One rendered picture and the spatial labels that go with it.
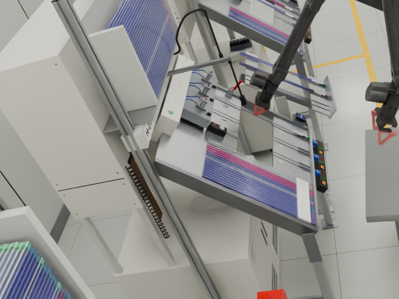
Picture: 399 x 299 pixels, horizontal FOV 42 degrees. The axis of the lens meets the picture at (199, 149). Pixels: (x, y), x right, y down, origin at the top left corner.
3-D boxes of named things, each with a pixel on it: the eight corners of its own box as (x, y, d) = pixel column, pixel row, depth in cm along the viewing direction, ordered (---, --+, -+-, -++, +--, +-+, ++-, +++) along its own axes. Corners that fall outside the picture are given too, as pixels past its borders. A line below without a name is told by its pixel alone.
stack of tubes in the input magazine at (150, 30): (177, 35, 237) (155, -20, 221) (157, 98, 197) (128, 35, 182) (152, 43, 240) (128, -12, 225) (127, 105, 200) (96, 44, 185)
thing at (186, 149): (236, 107, 258) (241, 99, 255) (226, 200, 207) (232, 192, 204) (176, 78, 252) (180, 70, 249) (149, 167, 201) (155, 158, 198)
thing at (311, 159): (303, 138, 266) (311, 128, 261) (309, 236, 214) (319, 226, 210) (301, 137, 265) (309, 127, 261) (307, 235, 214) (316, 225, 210)
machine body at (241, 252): (282, 232, 313) (254, 154, 278) (283, 339, 259) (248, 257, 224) (181, 247, 332) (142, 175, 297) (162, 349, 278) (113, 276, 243)
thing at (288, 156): (304, 134, 264) (307, 129, 262) (310, 231, 213) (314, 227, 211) (271, 118, 260) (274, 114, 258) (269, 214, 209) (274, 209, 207)
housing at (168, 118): (182, 83, 254) (195, 61, 245) (165, 146, 216) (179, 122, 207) (167, 76, 252) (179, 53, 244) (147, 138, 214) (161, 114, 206)
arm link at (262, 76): (284, 76, 230) (283, 66, 237) (260, 67, 228) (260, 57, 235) (272, 97, 237) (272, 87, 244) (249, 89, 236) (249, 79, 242)
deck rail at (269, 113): (303, 136, 267) (310, 127, 263) (303, 138, 266) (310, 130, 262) (176, 76, 254) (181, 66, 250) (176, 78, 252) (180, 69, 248)
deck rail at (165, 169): (309, 236, 214) (317, 227, 211) (309, 240, 213) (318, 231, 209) (149, 168, 201) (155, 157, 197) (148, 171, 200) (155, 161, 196)
